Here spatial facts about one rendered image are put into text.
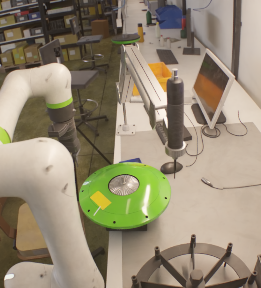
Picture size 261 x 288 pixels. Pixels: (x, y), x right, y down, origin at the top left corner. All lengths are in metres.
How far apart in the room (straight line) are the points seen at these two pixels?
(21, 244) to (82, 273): 0.80
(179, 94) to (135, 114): 1.11
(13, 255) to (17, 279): 1.45
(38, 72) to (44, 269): 0.60
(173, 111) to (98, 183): 0.45
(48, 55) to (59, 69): 2.24
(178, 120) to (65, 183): 0.27
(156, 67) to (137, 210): 1.53
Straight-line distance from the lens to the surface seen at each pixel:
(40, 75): 0.90
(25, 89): 0.89
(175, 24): 4.12
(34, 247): 1.44
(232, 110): 1.76
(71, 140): 1.00
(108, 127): 3.38
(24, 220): 1.59
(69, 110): 0.94
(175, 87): 0.58
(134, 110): 1.73
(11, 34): 6.56
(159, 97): 0.75
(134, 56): 0.95
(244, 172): 1.28
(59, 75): 0.89
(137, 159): 1.30
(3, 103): 0.78
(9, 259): 2.28
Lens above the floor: 1.72
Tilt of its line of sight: 33 degrees down
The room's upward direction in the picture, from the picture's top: 7 degrees counter-clockwise
